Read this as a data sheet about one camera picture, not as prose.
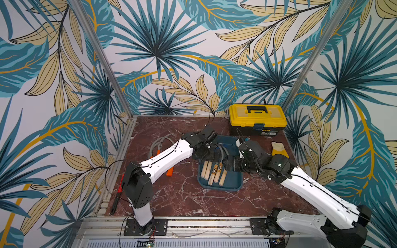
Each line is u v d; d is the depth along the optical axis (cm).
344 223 39
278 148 100
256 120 93
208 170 90
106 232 75
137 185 43
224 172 89
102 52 84
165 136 106
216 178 87
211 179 88
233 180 87
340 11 69
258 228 73
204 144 58
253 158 50
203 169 90
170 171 90
